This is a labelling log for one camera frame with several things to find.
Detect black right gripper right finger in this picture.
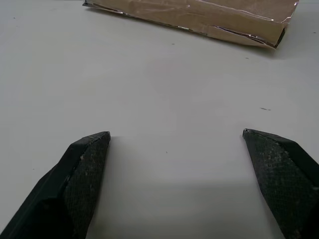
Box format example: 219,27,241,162
242,128,319,239

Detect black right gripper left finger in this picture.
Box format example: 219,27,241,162
0,131,112,239

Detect taped cardboard box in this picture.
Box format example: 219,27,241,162
82,0,299,49

